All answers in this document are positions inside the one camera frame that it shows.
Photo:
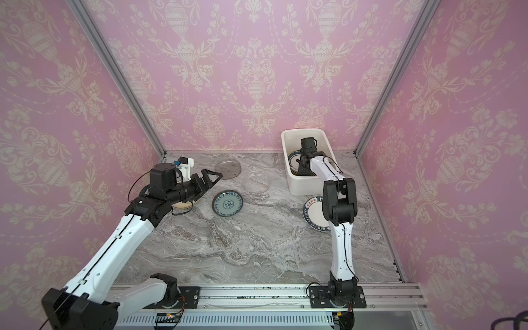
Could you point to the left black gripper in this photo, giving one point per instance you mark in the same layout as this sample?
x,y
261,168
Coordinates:
x,y
202,187

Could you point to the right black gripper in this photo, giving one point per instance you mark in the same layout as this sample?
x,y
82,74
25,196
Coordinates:
x,y
304,161

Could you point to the grey smoked glass plate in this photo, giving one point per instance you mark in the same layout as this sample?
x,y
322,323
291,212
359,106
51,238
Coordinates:
x,y
229,168

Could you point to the blue floral patterned plate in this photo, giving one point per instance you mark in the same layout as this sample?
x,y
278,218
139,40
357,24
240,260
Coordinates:
x,y
227,203

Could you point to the white plate green lettered rim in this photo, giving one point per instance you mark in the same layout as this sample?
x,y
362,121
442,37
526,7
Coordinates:
x,y
313,214

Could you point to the white plate green red rim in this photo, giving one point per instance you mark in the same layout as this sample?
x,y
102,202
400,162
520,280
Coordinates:
x,y
293,161

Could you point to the cream plate with willow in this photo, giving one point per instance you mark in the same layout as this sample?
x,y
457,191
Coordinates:
x,y
183,205

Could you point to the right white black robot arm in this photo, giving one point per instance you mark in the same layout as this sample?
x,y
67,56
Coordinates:
x,y
339,208

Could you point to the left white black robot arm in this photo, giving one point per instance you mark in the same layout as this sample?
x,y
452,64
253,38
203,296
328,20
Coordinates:
x,y
83,303

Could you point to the white plastic bin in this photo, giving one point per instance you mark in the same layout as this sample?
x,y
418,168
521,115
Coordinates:
x,y
291,142

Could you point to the clear glass plate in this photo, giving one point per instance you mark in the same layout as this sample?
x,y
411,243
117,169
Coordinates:
x,y
256,183

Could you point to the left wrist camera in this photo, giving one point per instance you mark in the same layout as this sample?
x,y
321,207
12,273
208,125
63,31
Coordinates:
x,y
185,166

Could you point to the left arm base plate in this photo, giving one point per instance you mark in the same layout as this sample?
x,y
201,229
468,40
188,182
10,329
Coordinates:
x,y
189,298

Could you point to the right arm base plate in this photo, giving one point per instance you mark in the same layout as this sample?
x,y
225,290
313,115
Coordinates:
x,y
320,298

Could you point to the right corner aluminium post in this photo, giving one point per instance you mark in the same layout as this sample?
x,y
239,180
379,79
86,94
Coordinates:
x,y
410,45

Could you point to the corner aluminium post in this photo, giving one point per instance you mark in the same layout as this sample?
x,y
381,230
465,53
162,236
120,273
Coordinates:
x,y
102,48
410,45

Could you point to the aluminium mounting rail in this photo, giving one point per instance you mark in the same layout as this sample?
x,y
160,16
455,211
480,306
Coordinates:
x,y
285,306

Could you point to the left corner aluminium post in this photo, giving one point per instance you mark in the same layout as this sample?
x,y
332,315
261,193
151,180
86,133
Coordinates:
x,y
102,48

